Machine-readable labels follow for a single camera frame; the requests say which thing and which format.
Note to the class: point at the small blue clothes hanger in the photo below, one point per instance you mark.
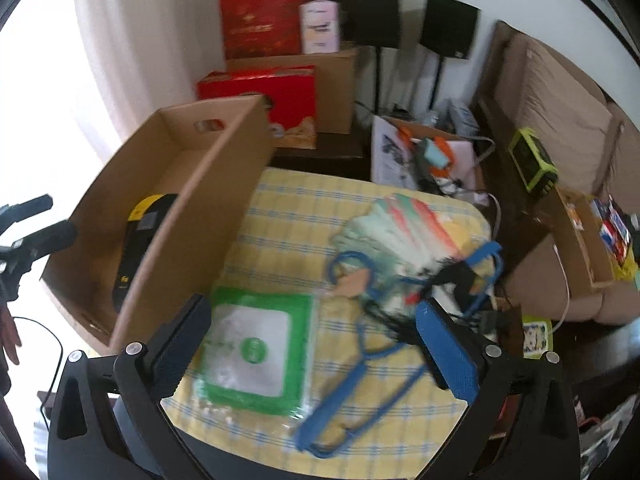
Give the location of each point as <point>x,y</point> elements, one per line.
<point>334,265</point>

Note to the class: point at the yellow plaid tablecloth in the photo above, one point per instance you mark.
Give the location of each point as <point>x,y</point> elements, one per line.
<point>290,220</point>

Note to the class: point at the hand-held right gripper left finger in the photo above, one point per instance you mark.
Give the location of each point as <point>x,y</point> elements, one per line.
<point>182,347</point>

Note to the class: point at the large blue clothes hanger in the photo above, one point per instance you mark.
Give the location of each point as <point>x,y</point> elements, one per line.
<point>320,420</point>

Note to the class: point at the green white patterned case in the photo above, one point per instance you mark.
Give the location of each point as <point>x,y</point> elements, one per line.
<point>537,336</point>

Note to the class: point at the printed paper fan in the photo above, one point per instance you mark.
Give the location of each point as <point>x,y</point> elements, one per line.
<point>410,230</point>

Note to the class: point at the black yellow device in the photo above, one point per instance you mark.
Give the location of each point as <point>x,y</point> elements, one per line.
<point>145,250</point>

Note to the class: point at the closed brown cardboard box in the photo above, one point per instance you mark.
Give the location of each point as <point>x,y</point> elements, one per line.
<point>335,90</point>

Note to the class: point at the white printed cardboard box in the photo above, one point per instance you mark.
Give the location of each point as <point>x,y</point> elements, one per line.
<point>390,155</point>

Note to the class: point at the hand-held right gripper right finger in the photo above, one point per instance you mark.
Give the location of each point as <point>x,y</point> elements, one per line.
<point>442,345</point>

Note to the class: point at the tall red gift box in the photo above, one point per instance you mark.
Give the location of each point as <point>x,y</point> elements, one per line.
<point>260,25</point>

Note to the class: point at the cardboard box of packets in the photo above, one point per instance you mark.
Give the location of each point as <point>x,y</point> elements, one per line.
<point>580,240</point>

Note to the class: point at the flat red gift box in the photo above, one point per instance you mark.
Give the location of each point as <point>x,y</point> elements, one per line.
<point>250,82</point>

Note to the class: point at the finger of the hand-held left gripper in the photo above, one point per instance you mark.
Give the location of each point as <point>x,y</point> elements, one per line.
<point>27,207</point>
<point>45,239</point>

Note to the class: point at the beige sofa cushion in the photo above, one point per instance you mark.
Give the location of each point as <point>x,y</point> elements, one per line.
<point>560,90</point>

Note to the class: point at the pink white box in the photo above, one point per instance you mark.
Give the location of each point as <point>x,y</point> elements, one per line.
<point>320,25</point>

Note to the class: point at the green white plastic bag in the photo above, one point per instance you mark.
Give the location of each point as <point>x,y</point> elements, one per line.
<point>255,340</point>

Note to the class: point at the brown cardboard box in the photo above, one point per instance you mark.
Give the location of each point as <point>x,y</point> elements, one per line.
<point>200,220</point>
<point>335,90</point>

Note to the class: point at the brown sofa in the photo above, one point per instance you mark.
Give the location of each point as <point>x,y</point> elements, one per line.
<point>545,280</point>

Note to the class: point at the person's left hand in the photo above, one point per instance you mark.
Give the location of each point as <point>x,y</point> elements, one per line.
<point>7,335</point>

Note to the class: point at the green black radio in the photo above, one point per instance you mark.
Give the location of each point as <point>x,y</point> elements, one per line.
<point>532,160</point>

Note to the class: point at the orange teal gadget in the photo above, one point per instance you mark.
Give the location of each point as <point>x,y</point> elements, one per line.
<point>432,152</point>

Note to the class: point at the white curtain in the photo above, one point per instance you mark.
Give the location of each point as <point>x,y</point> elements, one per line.
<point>150,35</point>

